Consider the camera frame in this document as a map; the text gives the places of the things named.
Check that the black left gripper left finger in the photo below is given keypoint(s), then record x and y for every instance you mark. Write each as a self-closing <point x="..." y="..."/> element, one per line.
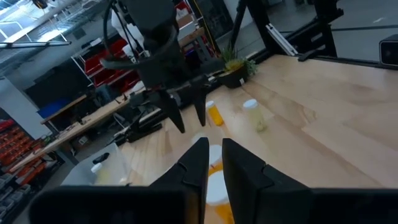
<point x="174" y="202"/>

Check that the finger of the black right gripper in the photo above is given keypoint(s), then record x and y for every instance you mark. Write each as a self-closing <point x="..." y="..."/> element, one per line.
<point x="171" y="109"/>
<point x="200" y="105"/>

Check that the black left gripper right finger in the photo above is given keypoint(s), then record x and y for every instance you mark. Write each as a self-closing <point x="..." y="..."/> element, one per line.
<point x="264" y="199"/>

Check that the small orange pill bottle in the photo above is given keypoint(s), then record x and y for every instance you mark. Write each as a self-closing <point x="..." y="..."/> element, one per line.
<point x="215" y="115"/>

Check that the large orange pill bottle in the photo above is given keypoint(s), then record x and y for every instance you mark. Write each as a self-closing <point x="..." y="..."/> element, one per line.
<point x="217" y="189"/>
<point x="215" y="155"/>

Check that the small pale green pill bottle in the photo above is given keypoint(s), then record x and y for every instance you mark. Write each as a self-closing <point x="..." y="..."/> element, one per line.
<point x="97" y="168"/>
<point x="255" y="116"/>

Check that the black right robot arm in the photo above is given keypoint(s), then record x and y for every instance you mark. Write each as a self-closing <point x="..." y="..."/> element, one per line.
<point x="149" y="15"/>

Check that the clear plastic bin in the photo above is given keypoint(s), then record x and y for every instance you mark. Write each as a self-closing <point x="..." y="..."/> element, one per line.
<point x="77" y="174"/>

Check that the blue storage bin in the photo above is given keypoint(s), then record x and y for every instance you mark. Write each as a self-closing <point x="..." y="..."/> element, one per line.
<point x="51" y="109"/>

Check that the red parts bin rack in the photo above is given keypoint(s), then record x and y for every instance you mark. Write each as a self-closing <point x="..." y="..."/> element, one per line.
<point x="18" y="149"/>

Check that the potted succulent plant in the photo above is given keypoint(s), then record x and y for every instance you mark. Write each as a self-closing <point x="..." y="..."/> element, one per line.
<point x="233" y="76"/>

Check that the red storage bins shelf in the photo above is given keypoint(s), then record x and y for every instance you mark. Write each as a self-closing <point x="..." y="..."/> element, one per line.
<point x="102" y="60"/>

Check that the wooden workbench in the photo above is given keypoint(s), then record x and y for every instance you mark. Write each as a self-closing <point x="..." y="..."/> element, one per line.
<point x="77" y="124"/>

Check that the white light bar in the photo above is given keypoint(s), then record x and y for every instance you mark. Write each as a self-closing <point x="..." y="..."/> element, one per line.
<point x="280" y="39"/>

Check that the black aluminium table frame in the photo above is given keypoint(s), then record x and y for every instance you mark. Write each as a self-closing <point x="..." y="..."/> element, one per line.
<point x="320" y="31"/>

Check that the black table-level camera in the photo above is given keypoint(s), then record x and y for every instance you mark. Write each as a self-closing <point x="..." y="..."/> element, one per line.
<point x="390" y="51"/>

